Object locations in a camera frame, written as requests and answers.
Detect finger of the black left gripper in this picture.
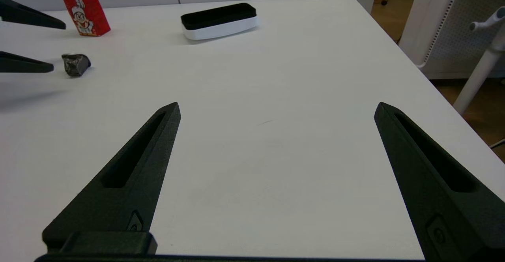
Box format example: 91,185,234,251
0,0,67,30
0,51,54,73

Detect white desk leg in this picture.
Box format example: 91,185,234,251
453,25,505,116

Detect white desk crank handle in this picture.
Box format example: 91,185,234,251
469,6,505,32

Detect black and white eraser block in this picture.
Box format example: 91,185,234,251
181,3,260,41

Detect white perforated pegboard panel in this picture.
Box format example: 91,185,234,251
398,0,505,80

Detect red cartoon milk carton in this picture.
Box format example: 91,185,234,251
55,0,111,37

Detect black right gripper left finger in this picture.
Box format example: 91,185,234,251
42,102,181,255

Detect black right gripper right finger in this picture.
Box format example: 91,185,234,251
374,102,505,262

